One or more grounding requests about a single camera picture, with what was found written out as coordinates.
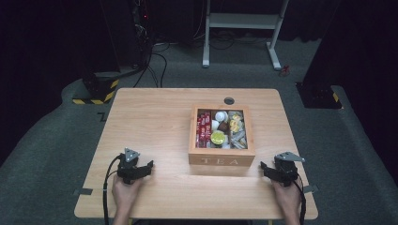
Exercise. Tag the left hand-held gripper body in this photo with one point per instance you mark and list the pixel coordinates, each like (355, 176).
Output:
(127, 168)

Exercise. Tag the row of red sachets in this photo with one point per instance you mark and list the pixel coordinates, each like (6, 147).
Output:
(203, 130)

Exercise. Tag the yellow print clear packets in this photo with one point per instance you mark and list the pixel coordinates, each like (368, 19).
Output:
(235, 123)

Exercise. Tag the green lidded coffee capsule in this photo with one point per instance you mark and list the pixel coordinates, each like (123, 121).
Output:
(218, 138)

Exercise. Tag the white metal stand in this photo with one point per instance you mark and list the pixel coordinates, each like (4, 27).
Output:
(241, 22)

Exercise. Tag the pile of grey sachets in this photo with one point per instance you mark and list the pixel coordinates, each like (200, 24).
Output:
(238, 139)

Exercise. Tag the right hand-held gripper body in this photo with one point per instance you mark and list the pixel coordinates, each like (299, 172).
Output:
(286, 170)

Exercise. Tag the grey tape strip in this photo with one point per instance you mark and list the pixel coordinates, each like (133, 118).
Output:
(83, 191)
(310, 188)

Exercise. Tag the white coffee capsule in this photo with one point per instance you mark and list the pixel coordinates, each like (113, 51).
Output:
(214, 124)
(226, 145)
(221, 116)

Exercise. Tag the brown coffee capsule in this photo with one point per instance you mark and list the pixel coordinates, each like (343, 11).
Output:
(223, 126)

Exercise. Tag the dark equipment rack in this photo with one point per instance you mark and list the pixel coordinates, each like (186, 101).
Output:
(140, 28)

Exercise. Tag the black yellow striped stand base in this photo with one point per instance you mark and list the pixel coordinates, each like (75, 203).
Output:
(98, 89)

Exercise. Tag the person's left hand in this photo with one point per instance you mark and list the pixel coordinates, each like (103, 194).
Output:
(123, 195)

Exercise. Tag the person's right hand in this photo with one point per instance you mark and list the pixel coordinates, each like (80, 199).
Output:
(288, 198)

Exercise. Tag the wooden tea box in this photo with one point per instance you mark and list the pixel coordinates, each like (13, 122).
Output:
(220, 156)

